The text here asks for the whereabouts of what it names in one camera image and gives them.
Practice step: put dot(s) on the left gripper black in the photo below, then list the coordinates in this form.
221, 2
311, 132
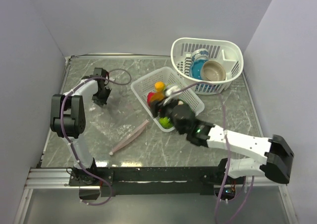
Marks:
101, 101

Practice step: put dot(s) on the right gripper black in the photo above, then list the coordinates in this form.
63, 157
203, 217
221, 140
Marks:
154, 108

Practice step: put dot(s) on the red fake dragon fruit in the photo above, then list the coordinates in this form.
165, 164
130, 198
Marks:
151, 97

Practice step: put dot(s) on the orange fake fruit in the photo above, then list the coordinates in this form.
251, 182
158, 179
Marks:
159, 86

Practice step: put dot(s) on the clear zip top bag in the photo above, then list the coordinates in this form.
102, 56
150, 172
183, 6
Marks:
115, 125

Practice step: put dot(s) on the red fake mango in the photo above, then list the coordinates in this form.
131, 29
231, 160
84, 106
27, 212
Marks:
160, 96

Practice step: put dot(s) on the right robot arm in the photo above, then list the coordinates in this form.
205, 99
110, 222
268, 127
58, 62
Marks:
269, 157

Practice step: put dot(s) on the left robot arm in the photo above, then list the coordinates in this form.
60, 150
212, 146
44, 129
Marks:
68, 120

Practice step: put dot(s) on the beige ceramic bowl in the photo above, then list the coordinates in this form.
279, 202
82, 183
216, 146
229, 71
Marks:
213, 71

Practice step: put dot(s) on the white oval dish rack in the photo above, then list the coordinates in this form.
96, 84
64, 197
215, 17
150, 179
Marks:
227, 53

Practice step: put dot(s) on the blue white patterned bowl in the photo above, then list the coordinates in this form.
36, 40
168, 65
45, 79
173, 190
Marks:
199, 54

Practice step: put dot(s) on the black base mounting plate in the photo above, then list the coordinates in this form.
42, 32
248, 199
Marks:
111, 182

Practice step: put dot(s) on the aluminium frame rail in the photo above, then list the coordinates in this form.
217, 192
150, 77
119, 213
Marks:
261, 202

